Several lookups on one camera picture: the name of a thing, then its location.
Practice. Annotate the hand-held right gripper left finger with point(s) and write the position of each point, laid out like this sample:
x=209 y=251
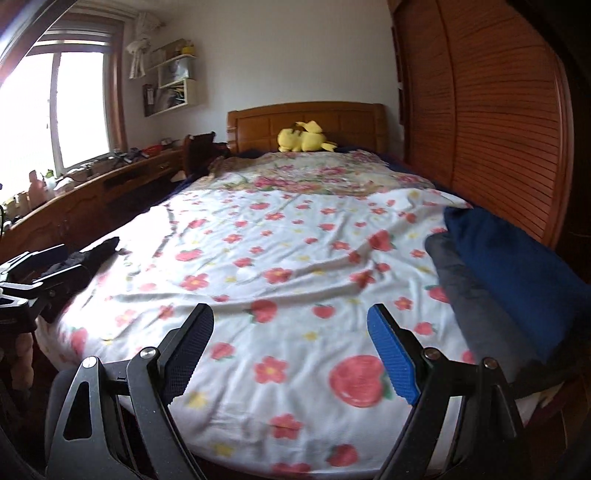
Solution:
x=187 y=360

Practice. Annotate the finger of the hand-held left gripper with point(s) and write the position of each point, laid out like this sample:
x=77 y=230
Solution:
x=39 y=258
x=55 y=286

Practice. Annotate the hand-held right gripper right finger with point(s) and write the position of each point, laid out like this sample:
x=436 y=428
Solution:
x=392 y=355

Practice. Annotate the navy blue suit jacket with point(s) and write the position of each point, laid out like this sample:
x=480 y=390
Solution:
x=508 y=277

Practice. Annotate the person's left hand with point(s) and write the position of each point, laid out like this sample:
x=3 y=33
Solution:
x=23 y=360

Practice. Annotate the black cloth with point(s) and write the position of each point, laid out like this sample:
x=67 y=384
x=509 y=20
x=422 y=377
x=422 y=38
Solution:
x=99 y=251

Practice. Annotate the wooden desk cabinet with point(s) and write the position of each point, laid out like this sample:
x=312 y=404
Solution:
x=78 y=207

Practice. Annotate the pink bottle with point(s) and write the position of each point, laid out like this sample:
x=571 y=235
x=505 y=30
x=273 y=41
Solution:
x=37 y=187

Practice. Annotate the dark grey folded garment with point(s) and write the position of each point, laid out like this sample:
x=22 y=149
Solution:
x=471 y=314

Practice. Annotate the wooden bed with floral sheet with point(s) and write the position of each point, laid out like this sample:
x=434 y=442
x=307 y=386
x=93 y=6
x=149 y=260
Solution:
x=286 y=240

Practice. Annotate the wooden framed window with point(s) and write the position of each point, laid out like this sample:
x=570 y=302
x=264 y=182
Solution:
x=78 y=106

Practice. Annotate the wooden chair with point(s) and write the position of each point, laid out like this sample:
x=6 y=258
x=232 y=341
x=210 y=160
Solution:
x=198 y=152

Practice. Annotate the beige floral quilt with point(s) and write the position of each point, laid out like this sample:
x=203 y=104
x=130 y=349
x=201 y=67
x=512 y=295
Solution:
x=314 y=173

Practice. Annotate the white tied curtain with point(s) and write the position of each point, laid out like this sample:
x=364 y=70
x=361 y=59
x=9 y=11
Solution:
x=138 y=50

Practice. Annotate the white paper bag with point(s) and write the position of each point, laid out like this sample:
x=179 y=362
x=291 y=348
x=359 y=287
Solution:
x=179 y=70

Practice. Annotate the yellow plush toy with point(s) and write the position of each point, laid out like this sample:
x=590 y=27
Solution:
x=302 y=138

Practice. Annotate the wooden bed headboard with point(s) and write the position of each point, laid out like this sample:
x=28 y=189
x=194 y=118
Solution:
x=258 y=127

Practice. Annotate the wooden louvred wardrobe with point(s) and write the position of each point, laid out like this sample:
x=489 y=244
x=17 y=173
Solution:
x=485 y=115

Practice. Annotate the white wall shelf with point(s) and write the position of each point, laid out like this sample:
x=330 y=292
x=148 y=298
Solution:
x=190 y=92

